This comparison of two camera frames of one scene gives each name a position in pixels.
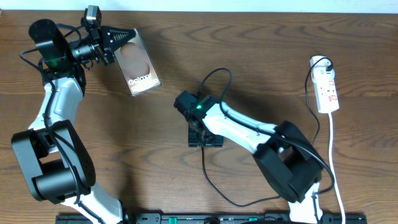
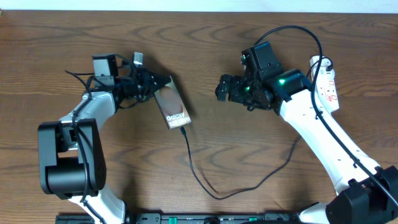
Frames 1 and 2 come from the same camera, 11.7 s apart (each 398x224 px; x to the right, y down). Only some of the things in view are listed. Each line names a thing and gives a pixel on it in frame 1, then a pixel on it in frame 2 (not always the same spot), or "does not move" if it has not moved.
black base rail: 236,218 does not move
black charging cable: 314,194 -> 267,180
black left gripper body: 94,37 -> 137,86
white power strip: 324,84 does not move
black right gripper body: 204,139 -> 246,92
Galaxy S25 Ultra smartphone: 137,66 -> 172,105
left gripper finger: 114,37 -> 158,81
